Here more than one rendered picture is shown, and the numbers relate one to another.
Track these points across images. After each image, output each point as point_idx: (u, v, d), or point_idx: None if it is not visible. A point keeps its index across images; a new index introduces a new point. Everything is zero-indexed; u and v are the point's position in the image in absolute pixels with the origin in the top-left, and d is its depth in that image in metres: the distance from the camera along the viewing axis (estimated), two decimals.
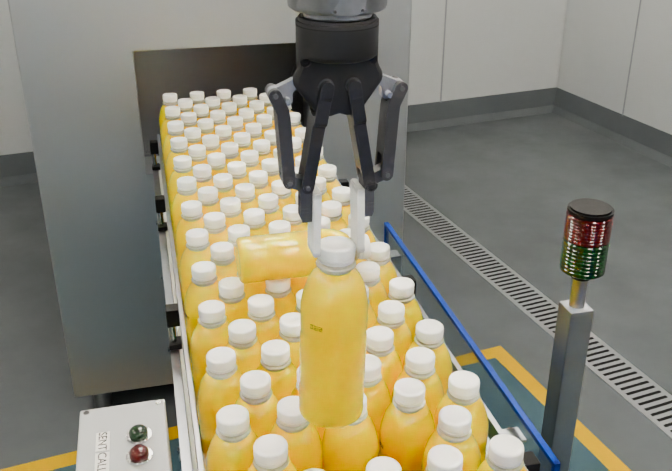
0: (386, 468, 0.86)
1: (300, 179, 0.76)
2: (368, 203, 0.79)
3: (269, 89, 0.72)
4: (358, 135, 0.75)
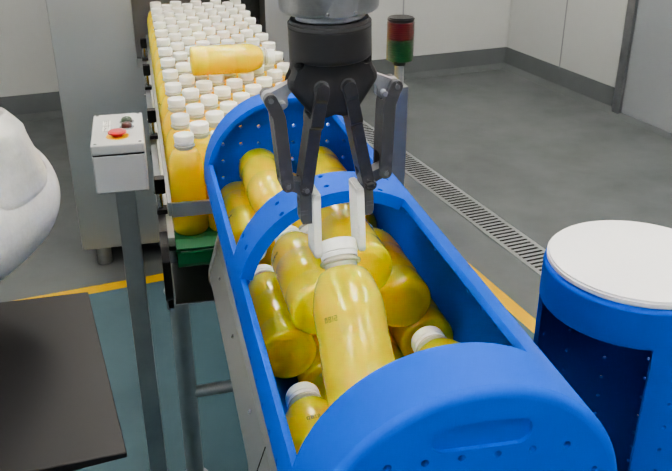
0: None
1: (298, 182, 0.76)
2: (368, 202, 0.79)
3: (264, 94, 0.72)
4: (355, 135, 0.75)
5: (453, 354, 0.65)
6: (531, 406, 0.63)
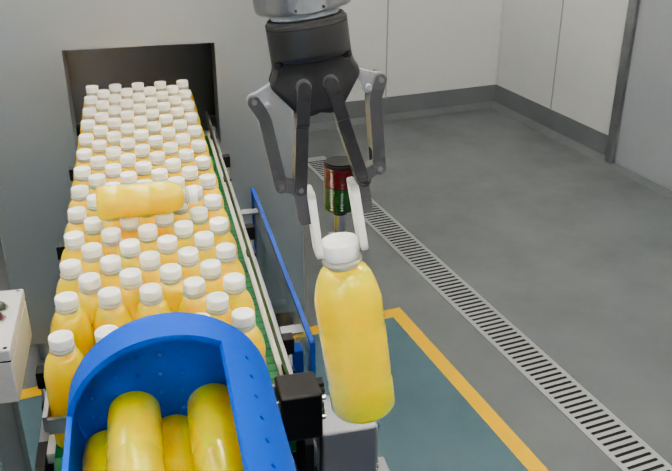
0: None
1: (292, 182, 0.77)
2: (366, 199, 0.79)
3: (248, 96, 0.73)
4: (343, 132, 0.75)
5: None
6: None
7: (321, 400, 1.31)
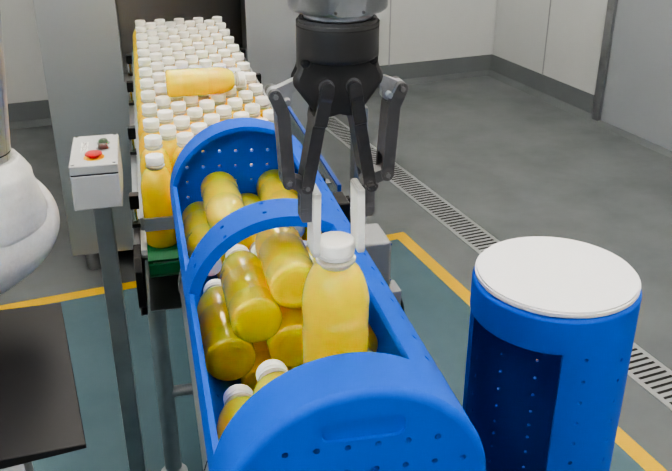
0: None
1: (300, 179, 0.76)
2: (368, 203, 0.79)
3: (269, 90, 0.72)
4: (358, 136, 0.75)
5: (343, 362, 0.79)
6: (404, 405, 0.77)
7: (349, 208, 1.73)
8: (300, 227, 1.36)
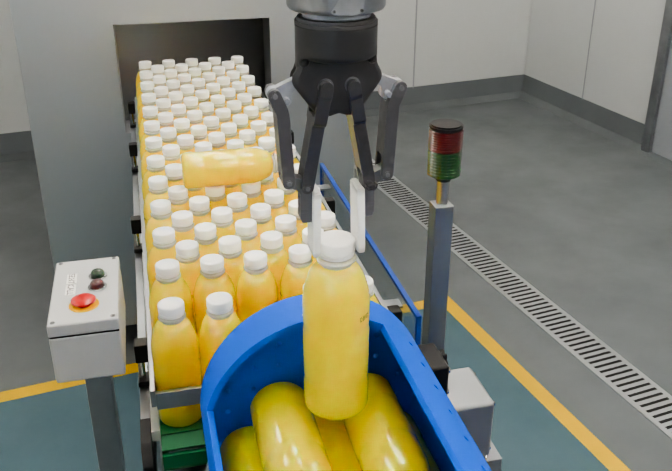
0: (338, 238, 0.81)
1: (300, 179, 0.76)
2: (368, 203, 0.79)
3: (268, 89, 0.72)
4: (358, 135, 0.75)
5: None
6: None
7: (448, 373, 1.22)
8: None
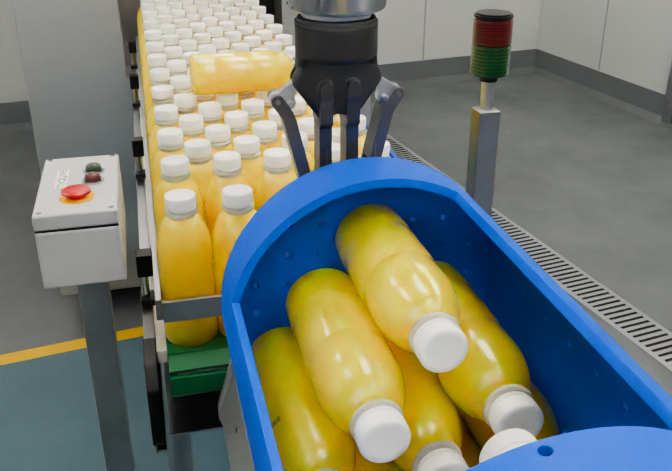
0: (448, 352, 0.59)
1: None
2: None
3: (398, 85, 0.76)
4: None
5: None
6: None
7: None
8: (536, 418, 0.59)
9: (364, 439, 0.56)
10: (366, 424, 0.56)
